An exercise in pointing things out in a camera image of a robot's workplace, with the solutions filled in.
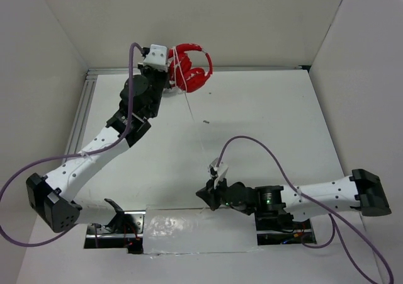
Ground white headphone cable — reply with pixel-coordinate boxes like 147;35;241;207
168;47;212;217

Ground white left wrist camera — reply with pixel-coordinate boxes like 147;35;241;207
143;44;169;72

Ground red headphones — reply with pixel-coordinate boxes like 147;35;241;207
167;43;213;93

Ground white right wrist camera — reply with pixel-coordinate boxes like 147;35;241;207
208;157;229;189

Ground aluminium frame rail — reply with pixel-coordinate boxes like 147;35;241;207
87;65;312;76

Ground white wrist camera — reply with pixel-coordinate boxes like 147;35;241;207
208;157;229;189
143;44;169;72

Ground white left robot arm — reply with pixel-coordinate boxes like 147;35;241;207
26;66;169;233

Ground white taped cover panel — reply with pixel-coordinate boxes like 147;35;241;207
143;208;258;254

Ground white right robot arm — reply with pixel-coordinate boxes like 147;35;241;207
196;169;392;229

